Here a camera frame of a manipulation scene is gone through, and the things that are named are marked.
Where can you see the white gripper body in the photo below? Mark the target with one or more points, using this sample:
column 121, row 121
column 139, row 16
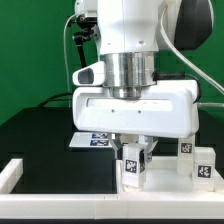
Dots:
column 166, row 109

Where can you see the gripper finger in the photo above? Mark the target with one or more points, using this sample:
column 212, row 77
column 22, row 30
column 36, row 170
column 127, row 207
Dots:
column 148, row 143
column 117, row 145

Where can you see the white square table top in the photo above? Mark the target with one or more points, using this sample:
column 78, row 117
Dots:
column 162, row 176

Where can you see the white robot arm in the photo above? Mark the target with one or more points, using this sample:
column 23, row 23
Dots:
column 123, row 94

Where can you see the white marker tag sheet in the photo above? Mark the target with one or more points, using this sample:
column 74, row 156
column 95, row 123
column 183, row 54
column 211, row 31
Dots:
column 90, row 140

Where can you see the white U-shaped obstacle fence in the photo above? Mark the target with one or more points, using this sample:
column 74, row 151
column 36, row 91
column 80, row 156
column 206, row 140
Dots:
column 122, row 205

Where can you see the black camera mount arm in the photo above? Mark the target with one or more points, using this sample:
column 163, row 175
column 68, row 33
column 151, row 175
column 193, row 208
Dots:
column 85, row 45

